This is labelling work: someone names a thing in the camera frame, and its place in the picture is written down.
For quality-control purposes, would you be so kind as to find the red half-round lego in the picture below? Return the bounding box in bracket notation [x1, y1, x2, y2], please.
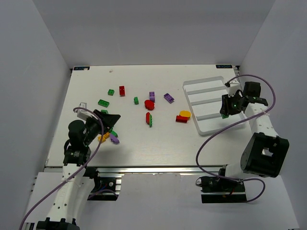
[146, 112, 150, 124]

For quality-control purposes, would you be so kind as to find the red round lego piece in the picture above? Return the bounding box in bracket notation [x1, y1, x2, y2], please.
[144, 100, 155, 111]

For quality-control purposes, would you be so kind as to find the purple lego plate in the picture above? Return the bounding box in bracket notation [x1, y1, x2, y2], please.
[164, 93, 175, 104]

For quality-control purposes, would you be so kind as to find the blue label sticker left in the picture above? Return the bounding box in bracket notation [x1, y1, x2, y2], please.
[73, 66, 90, 71]

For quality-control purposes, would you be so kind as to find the red long lego brick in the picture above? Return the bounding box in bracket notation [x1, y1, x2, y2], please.
[176, 115, 189, 123]

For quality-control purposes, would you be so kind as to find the purple curved lego piece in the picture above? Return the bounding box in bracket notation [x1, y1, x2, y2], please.
[109, 134, 120, 144]

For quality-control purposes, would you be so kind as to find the green square lego brick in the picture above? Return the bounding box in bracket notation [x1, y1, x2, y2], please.
[221, 114, 229, 119]

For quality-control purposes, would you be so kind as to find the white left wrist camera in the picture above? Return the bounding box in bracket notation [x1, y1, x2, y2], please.
[77, 102, 91, 121]

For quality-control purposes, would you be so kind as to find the green lego beside pile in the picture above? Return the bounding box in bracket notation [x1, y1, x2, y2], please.
[110, 130, 118, 137]

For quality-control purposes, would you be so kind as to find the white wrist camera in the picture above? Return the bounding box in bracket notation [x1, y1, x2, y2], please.
[77, 102, 91, 121]
[225, 80, 242, 97]

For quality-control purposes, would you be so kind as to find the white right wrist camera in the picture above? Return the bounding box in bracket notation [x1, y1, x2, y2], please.
[225, 80, 242, 97]

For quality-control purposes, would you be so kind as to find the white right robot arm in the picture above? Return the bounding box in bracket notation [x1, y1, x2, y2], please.
[220, 81, 289, 179]

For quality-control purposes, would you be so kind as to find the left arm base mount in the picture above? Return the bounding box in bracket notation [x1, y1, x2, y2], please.
[84, 167, 118, 201]

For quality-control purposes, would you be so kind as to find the red rectangular lego brick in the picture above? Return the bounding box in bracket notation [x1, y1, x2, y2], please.
[119, 86, 125, 97]

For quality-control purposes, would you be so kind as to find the white divided sorting tray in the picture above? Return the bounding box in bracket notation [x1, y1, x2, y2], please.
[183, 76, 245, 136]

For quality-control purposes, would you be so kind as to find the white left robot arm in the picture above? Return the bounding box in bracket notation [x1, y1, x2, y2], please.
[36, 107, 120, 230]

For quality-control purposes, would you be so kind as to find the blue label sticker right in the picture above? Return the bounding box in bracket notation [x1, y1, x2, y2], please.
[215, 64, 233, 69]

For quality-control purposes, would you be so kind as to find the green flat lego plate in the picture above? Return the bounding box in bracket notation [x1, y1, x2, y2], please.
[98, 99, 110, 108]

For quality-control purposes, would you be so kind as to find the purple tall lego brick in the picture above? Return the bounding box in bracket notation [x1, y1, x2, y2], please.
[149, 92, 155, 103]

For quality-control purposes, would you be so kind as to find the yellow lego brick lower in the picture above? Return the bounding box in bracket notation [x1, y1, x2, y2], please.
[97, 133, 110, 143]

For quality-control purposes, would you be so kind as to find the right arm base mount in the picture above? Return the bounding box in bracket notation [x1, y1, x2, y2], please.
[195, 176, 247, 204]

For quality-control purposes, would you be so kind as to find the yellow round lego piece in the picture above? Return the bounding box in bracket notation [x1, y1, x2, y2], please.
[179, 110, 191, 119]

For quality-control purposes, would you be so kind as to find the small green square lego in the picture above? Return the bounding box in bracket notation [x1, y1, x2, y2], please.
[107, 89, 115, 96]

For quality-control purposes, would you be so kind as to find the small green lego brick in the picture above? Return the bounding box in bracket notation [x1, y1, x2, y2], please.
[134, 97, 139, 105]

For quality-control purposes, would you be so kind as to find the blue label sticker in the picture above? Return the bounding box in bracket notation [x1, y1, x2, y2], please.
[73, 66, 90, 71]
[215, 64, 233, 69]

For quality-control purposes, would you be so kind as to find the green thin lego plate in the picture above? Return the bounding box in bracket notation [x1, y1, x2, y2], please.
[149, 114, 153, 127]

